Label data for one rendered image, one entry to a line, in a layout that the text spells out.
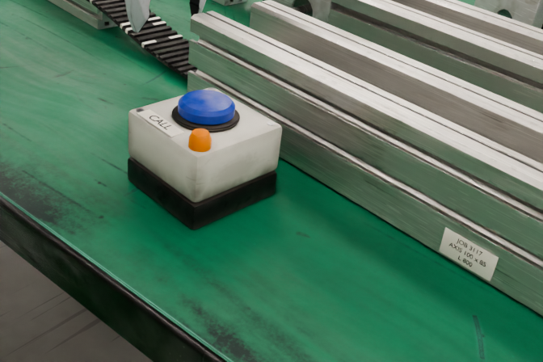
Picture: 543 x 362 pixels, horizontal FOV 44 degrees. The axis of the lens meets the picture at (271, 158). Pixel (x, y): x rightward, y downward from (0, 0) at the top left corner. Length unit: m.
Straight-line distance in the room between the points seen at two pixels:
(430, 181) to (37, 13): 0.54
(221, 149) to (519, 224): 0.19
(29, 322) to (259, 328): 0.85
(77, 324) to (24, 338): 0.08
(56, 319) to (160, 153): 0.78
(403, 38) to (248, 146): 0.27
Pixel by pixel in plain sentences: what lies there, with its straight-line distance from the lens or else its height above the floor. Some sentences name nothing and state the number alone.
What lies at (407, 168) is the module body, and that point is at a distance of 0.47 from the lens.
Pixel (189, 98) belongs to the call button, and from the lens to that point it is 0.48.
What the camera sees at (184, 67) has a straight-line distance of 0.68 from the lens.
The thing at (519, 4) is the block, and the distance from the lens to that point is 0.83.
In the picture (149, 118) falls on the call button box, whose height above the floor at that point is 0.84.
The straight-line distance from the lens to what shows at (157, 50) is 0.72.
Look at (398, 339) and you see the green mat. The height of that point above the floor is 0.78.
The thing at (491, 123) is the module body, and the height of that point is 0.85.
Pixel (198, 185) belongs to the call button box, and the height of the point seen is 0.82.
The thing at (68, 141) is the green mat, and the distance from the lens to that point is 0.57.
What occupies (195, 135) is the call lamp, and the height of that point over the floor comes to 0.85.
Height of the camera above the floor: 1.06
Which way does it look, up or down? 30 degrees down
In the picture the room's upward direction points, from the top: 7 degrees clockwise
